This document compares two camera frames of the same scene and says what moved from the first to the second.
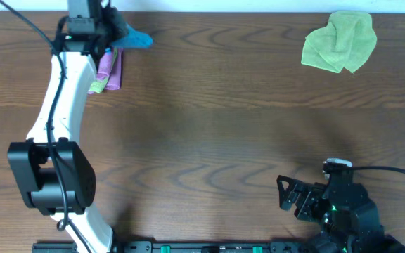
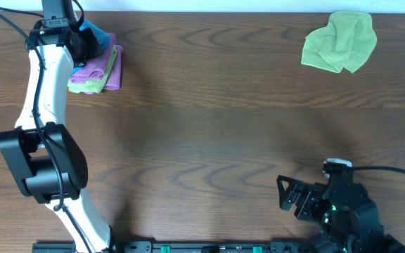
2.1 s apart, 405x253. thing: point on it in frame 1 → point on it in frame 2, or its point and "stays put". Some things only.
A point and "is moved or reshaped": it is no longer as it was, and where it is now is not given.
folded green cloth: (98, 86) stays put
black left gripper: (117, 27) → (84, 45)
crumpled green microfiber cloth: (347, 42) stays put
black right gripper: (306, 201) stays put
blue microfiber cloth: (133, 39) is moved or reshaped
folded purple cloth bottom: (114, 82) stays put
